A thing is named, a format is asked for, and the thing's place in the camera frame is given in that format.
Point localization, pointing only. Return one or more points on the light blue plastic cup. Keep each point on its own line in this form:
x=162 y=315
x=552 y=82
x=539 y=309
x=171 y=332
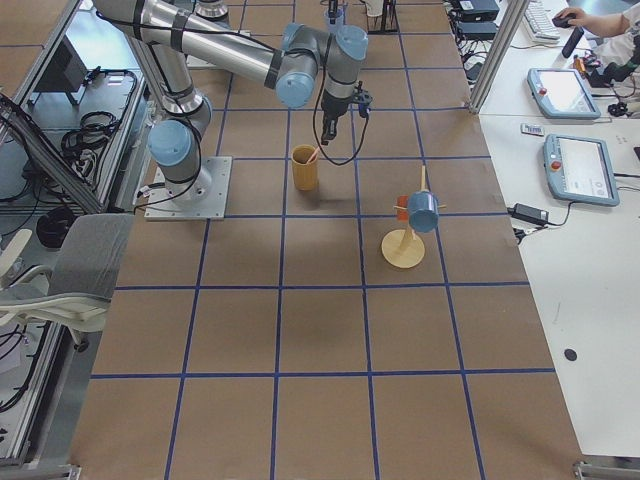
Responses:
x=334 y=22

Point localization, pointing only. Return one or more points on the teach pendant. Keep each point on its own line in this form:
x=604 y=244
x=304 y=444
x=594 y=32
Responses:
x=579 y=169
x=561 y=94

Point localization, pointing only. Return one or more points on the teach pendant near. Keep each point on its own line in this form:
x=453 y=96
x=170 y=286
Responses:
x=579 y=169

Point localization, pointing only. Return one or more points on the black wire mug rack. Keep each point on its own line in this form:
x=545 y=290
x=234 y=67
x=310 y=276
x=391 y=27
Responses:
x=381 y=16

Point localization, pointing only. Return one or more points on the blue mug on tree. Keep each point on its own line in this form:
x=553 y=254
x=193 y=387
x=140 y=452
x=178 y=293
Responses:
x=423 y=211

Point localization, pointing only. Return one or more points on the wooden mug tree stand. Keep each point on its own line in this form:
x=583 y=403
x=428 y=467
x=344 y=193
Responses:
x=404 y=248

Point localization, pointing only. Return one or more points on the grey office chair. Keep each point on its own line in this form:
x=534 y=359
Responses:
x=76 y=291

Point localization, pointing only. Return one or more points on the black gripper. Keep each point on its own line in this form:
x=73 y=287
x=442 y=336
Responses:
x=332 y=107

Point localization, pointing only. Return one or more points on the aluminium frame post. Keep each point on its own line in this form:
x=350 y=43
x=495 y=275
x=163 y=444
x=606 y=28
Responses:
x=509 y=24

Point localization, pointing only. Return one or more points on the orange red mug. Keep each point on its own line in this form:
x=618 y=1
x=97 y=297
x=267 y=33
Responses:
x=401 y=208

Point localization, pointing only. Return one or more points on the pink chopstick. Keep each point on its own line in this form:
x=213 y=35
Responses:
x=313 y=155

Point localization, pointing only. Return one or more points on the teach pendant far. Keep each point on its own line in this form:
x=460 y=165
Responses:
x=561 y=94

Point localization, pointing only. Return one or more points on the bamboo cylinder holder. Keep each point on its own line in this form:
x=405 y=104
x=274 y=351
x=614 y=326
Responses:
x=305 y=176

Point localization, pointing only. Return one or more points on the black power adapter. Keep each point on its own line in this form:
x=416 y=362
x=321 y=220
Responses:
x=529 y=214

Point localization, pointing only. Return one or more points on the person hand on mouse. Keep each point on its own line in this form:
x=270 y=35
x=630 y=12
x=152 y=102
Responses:
x=570 y=17

